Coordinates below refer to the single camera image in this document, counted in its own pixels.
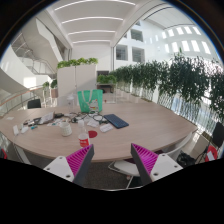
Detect row of green trees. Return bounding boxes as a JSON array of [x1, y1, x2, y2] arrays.
[[109, 53, 224, 124]]

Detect small white card box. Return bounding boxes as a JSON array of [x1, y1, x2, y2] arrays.
[[99, 123, 115, 134]]

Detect green tote bag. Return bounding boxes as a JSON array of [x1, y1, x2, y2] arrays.
[[77, 89, 104, 114]]

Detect white notebook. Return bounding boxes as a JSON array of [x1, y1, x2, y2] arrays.
[[37, 111, 55, 126]]

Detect white planter cabinet with greenery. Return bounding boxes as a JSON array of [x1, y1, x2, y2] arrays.
[[55, 57, 99, 108]]

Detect ceiling light strips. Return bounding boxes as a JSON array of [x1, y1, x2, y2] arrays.
[[53, 0, 138, 44]]

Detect clear water bottle red label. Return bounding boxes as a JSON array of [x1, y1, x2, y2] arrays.
[[77, 119, 91, 149]]

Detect low planter with green plants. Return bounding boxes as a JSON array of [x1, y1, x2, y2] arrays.
[[96, 73, 118, 94]]

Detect flat round red coaster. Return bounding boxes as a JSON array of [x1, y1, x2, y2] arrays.
[[87, 130, 99, 139]]

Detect dark blue keyboard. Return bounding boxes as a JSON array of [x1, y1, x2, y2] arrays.
[[102, 113, 130, 130]]

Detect white grid-pattern mug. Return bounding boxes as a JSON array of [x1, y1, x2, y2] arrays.
[[59, 120, 73, 138]]

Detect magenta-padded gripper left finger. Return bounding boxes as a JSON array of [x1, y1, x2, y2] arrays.
[[43, 143, 95, 187]]

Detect black cables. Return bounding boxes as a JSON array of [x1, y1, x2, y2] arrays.
[[69, 111, 104, 125]]

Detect black bag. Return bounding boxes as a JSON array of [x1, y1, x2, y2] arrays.
[[176, 150, 198, 168]]

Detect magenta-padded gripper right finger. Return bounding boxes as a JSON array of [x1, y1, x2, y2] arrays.
[[130, 143, 184, 186]]

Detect black chair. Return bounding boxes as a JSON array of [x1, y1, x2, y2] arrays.
[[203, 121, 224, 163], [27, 98, 42, 110]]

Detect white chair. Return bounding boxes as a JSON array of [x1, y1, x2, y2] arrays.
[[108, 130, 194, 190]]

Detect white staircase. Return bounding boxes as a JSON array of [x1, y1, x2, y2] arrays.
[[11, 16, 64, 76]]

